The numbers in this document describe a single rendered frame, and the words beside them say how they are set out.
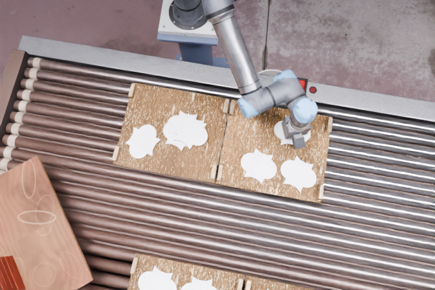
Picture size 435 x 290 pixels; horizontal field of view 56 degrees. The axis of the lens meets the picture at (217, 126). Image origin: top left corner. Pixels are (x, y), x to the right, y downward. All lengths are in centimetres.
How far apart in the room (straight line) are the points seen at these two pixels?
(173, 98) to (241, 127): 30
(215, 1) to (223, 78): 50
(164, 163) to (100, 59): 54
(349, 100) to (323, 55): 111
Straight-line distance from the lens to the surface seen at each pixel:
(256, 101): 136
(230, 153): 162
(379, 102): 181
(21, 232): 166
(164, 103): 170
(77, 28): 305
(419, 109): 187
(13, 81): 191
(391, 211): 173
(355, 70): 287
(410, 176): 178
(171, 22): 189
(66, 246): 159
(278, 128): 164
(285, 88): 139
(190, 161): 162
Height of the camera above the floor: 253
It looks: 75 degrees down
